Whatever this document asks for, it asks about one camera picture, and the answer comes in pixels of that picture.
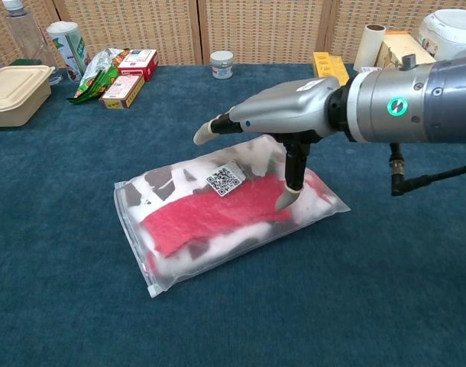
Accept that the red white carton box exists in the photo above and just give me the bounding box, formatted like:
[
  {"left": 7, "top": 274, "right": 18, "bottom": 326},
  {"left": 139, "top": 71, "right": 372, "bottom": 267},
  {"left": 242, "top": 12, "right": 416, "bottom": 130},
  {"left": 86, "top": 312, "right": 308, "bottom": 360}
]
[{"left": 117, "top": 49, "right": 160, "bottom": 82}]

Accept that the white paper roll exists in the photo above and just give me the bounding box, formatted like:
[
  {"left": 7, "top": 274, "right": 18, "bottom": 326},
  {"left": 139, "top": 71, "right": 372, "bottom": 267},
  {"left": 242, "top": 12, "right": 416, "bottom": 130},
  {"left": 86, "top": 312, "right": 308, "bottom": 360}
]
[{"left": 354, "top": 24, "right": 387, "bottom": 73}]

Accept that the yellow block with holes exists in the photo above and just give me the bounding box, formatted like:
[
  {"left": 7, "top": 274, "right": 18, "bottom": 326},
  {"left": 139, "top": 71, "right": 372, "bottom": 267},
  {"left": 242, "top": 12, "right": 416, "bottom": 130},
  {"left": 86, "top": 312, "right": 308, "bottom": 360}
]
[{"left": 312, "top": 51, "right": 351, "bottom": 87}]

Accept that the blue carpet table cover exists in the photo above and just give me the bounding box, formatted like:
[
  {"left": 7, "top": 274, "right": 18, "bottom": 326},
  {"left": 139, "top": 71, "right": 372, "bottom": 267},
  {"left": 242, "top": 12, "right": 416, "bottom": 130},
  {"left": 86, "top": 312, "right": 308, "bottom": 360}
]
[{"left": 0, "top": 63, "right": 466, "bottom": 367}]

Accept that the green snack bag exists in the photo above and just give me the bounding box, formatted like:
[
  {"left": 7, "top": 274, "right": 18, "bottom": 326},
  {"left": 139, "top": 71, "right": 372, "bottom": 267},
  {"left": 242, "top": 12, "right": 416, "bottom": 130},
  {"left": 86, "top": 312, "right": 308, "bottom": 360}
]
[{"left": 67, "top": 47, "right": 131, "bottom": 104}]

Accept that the clear plastic water bottle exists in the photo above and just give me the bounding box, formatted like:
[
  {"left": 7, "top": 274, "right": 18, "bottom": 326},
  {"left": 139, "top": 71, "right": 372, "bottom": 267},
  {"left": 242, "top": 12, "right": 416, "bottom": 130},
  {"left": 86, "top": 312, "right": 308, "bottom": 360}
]
[{"left": 2, "top": 0, "right": 50, "bottom": 67}]

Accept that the red snack box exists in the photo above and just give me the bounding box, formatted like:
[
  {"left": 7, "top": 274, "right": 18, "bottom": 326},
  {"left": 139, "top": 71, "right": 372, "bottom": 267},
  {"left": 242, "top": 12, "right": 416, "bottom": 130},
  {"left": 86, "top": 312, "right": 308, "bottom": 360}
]
[{"left": 99, "top": 73, "right": 145, "bottom": 110}]

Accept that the beige lidded lunch box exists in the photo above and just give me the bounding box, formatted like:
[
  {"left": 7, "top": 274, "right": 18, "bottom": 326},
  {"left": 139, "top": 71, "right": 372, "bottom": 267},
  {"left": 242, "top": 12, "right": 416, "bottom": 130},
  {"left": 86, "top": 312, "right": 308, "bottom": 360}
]
[{"left": 0, "top": 64, "right": 54, "bottom": 128}]

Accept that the woven bamboo folding screen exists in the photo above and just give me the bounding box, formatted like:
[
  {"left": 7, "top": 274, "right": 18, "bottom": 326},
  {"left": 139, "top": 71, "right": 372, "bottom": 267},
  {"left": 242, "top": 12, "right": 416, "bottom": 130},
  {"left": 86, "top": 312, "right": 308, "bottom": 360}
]
[{"left": 0, "top": 0, "right": 466, "bottom": 67}]

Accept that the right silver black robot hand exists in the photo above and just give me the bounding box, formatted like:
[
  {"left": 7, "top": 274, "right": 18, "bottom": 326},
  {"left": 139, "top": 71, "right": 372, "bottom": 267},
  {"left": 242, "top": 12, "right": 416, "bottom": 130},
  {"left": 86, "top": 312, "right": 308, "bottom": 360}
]
[{"left": 193, "top": 76, "right": 345, "bottom": 211}]

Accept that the small white lidded jar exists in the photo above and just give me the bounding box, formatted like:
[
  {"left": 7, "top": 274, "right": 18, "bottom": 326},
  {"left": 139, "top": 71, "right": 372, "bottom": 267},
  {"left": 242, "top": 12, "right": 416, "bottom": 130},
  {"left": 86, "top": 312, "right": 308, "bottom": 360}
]
[{"left": 210, "top": 50, "right": 235, "bottom": 80}]

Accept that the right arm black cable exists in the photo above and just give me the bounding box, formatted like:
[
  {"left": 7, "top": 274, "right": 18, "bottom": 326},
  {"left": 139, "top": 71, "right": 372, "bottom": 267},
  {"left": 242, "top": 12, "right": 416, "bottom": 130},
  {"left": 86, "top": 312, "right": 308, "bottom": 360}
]
[{"left": 388, "top": 141, "right": 466, "bottom": 196}]

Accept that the orange cream carton box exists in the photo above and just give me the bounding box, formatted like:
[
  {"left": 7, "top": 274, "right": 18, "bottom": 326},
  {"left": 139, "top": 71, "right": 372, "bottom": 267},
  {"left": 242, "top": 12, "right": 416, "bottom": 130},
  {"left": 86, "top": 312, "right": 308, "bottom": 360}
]
[{"left": 376, "top": 30, "right": 436, "bottom": 70}]

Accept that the clear plastic zip bag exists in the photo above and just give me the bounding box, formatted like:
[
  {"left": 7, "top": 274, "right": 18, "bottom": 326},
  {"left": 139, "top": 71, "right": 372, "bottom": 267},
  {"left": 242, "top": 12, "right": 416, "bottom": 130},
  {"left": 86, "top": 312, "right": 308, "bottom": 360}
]
[{"left": 113, "top": 135, "right": 351, "bottom": 298}]

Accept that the white round lidded container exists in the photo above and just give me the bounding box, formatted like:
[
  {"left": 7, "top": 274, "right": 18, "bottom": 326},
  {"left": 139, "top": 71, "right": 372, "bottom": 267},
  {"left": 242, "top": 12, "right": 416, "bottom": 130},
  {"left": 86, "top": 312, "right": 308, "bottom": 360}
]
[{"left": 416, "top": 9, "right": 466, "bottom": 61}]

